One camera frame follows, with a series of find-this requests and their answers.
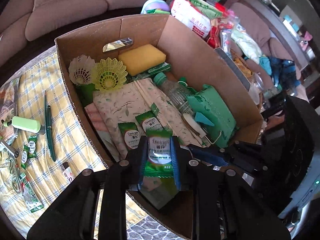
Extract cardboard box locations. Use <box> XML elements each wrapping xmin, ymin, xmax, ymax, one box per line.
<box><xmin>55</xmin><ymin>14</ymin><xmax>263</xmax><ymax>166</ymax></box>

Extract green seaweed snack packet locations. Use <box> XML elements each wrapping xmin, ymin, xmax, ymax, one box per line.
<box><xmin>19</xmin><ymin>173</ymin><xmax>44</xmax><ymax>213</ymax></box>

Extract yellow plaid tablecloth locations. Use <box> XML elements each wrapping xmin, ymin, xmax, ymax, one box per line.
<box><xmin>0</xmin><ymin>45</ymin><xmax>148</xmax><ymax>239</ymax></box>

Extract small glass vial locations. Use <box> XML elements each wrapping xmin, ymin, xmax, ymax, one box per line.
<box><xmin>60</xmin><ymin>161</ymin><xmax>75</xmax><ymax>183</ymax></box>

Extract yellow sponge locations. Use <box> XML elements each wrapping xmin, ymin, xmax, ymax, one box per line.
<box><xmin>118</xmin><ymin>44</ymin><xmax>166</xmax><ymax>76</ymax></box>

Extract green rectangular case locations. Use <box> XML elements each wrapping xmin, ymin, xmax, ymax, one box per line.
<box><xmin>1</xmin><ymin>116</ymin><xmax>46</xmax><ymax>135</ymax></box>

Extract Centrum sachets on table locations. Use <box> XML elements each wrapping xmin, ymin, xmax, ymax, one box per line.
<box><xmin>21</xmin><ymin>135</ymin><xmax>37</xmax><ymax>170</ymax></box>

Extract yellow plastic shuttlecock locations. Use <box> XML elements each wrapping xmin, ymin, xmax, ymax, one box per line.
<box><xmin>91</xmin><ymin>57</ymin><xmax>128</xmax><ymax>92</ymax></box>

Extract green Centrum sachet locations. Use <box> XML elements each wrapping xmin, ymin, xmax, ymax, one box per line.
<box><xmin>140</xmin><ymin>129</ymin><xmax>178</xmax><ymax>210</ymax></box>

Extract dark green pen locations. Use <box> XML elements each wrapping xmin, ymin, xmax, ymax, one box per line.
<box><xmin>46</xmin><ymin>105</ymin><xmax>56</xmax><ymax>162</ymax></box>

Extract brown sofa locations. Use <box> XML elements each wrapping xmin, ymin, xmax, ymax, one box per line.
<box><xmin>1</xmin><ymin>0</ymin><xmax>147</xmax><ymax>64</ymax></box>

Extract large green food bag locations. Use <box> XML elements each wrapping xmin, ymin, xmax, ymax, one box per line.
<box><xmin>0</xmin><ymin>77</ymin><xmax>20</xmax><ymax>145</ymax></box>

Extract white shuttlecock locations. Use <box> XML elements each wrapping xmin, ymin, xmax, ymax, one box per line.
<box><xmin>68</xmin><ymin>55</ymin><xmax>95</xmax><ymax>85</ymax></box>

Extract green wet wipes pack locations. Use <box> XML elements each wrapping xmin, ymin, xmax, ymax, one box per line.
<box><xmin>187</xmin><ymin>85</ymin><xmax>238</xmax><ymax>148</ymax></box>

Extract plastic bottle green cap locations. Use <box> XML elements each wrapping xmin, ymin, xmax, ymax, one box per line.
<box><xmin>153</xmin><ymin>72</ymin><xmax>194</xmax><ymax>115</ymax></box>

